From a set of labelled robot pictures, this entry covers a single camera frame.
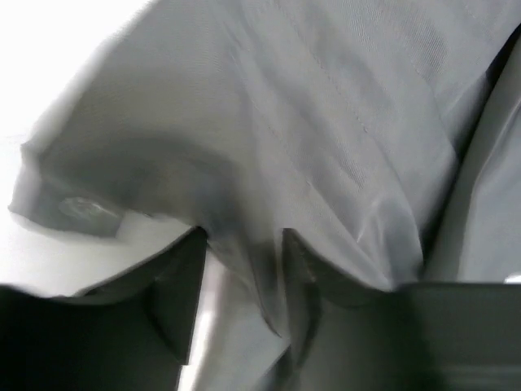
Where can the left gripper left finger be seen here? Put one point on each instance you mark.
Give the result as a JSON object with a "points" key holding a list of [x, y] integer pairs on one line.
{"points": [[131, 332]]}

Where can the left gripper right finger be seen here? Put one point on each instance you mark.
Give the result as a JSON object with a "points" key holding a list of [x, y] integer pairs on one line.
{"points": [[422, 336]]}

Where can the grey pleated skirt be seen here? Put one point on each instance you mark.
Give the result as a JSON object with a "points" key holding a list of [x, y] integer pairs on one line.
{"points": [[386, 134]]}

